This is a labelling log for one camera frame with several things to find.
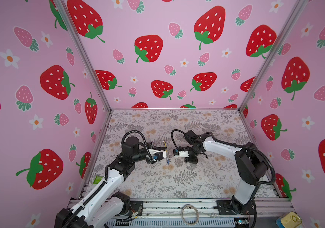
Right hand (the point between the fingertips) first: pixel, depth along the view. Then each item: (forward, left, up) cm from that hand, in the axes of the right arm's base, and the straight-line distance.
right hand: (185, 158), depth 90 cm
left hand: (-4, +13, +21) cm, 25 cm away
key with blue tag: (-9, +10, +12) cm, 18 cm away
